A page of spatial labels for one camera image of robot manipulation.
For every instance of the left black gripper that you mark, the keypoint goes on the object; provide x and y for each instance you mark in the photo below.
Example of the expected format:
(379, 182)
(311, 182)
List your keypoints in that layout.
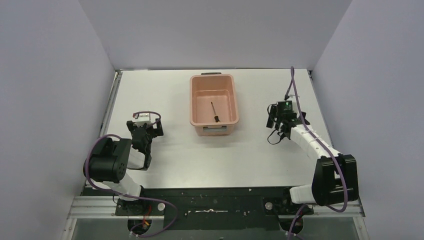
(144, 130)

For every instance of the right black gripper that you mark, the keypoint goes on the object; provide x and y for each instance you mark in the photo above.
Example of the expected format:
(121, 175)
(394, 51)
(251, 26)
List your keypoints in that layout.
(284, 121)

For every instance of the black yellow screwdriver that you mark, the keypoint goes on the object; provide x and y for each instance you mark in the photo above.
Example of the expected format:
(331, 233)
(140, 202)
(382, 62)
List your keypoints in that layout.
(216, 117)

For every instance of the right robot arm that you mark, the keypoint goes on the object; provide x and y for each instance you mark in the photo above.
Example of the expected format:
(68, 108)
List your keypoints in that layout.
(335, 178)

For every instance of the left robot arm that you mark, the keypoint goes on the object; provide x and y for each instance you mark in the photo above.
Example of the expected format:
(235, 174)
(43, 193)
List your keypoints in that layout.
(110, 159)

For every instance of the pink plastic bin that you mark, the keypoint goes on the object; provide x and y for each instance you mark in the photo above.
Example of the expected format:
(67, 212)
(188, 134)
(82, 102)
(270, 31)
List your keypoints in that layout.
(220, 89)

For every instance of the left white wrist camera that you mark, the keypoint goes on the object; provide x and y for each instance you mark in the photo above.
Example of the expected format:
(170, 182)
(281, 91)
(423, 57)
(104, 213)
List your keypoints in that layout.
(142, 118)

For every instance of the left side aluminium rail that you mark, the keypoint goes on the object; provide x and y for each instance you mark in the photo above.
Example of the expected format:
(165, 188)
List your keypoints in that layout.
(110, 104)

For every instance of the aluminium rail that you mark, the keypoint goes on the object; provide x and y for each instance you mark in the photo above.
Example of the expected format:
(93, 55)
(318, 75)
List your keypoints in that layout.
(103, 207)
(110, 104)

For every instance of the aluminium front rail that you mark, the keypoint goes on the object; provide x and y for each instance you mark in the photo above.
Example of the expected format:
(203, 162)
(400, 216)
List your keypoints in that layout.
(103, 207)

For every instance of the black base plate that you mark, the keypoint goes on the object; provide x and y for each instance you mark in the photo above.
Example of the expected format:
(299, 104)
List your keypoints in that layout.
(273, 209)

